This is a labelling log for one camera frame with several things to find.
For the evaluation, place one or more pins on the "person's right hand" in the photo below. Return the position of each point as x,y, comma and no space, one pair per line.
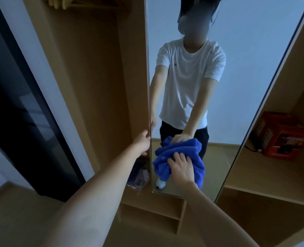
182,169

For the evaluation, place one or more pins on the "person's left hand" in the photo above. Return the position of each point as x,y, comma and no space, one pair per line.
143,144

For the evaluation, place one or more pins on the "blue microfibre cloth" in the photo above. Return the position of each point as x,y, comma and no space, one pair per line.
162,162

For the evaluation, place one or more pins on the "light wooden wardrobe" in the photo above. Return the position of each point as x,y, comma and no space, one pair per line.
90,74

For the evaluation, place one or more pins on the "tall mirror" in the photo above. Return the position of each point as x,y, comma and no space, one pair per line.
244,61

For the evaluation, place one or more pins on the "person's right forearm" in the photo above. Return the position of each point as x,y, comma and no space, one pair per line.
216,218

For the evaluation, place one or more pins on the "person's left forearm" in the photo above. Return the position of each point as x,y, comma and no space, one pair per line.
95,200

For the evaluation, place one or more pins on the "clear bag of slippers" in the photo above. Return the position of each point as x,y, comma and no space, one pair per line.
140,174

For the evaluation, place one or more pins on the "black framed glass door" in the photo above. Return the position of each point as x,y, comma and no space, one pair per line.
18,126

